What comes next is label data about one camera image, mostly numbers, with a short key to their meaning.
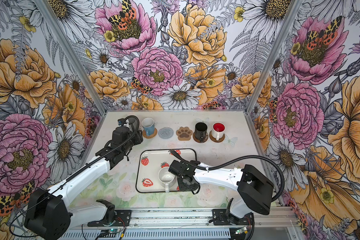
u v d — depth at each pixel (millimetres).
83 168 502
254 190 426
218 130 1041
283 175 443
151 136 1048
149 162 937
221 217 743
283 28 791
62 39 815
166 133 1084
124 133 626
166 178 867
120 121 717
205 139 1031
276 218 761
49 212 397
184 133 1084
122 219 730
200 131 990
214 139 1031
